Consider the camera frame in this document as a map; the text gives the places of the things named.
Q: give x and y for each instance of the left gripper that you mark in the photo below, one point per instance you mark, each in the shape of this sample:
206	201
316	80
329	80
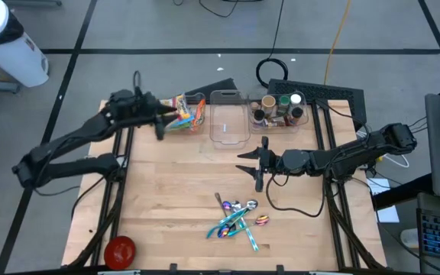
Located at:
149	109

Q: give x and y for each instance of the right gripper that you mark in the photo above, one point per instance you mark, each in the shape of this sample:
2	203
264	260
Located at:
285	162

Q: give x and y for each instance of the green edged ramen pack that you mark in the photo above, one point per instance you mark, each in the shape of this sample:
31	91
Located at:
178	127

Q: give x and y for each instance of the blue ramen noodle pack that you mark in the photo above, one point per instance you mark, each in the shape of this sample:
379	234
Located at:
183	120

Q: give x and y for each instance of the orange chicken ramen pack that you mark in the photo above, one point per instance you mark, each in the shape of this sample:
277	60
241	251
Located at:
200	112

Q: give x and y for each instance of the purple label spice jar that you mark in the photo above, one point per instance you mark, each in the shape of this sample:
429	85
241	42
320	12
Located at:
259	114

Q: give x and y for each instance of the iridescent spoon purple bowl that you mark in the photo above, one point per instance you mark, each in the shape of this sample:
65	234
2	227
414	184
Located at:
226	205

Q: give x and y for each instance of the gold label sesame jar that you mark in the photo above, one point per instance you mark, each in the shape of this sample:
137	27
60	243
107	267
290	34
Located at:
269	102

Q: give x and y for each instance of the orange spice jar black lid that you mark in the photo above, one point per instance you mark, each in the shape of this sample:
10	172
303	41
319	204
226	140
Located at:
297	113

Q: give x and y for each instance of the green lid spice jar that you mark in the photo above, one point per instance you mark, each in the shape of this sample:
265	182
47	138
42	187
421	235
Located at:
284	100

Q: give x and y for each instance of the teal plastic spoon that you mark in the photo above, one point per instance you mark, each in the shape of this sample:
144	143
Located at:
212	231

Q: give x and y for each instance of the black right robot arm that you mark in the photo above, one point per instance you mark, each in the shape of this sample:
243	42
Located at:
357	153

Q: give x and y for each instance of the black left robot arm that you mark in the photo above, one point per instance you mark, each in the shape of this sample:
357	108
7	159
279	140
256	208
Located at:
71	137

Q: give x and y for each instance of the clear plastic bin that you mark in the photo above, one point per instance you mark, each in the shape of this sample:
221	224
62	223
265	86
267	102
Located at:
229	122
195	95
300	130

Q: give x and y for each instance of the black wedge panel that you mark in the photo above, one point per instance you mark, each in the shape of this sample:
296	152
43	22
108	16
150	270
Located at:
220	87

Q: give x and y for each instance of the black perforated panel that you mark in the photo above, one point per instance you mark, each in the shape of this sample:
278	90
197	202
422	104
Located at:
319	91

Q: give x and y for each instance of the black table clamp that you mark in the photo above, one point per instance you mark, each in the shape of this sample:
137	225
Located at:
173	269
280	269

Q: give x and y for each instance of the white paper sheet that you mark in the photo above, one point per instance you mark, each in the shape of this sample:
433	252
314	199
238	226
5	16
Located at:
390	214
378	187

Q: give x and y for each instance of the red round lid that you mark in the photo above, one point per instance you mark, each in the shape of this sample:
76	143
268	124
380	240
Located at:
120	253

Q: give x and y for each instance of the white trash can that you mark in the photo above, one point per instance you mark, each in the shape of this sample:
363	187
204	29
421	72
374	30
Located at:
13	57

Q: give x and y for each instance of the white computer mouse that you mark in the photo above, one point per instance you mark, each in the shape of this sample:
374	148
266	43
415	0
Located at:
409	237

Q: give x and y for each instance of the black table frame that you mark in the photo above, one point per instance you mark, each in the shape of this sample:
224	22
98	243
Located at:
321	104

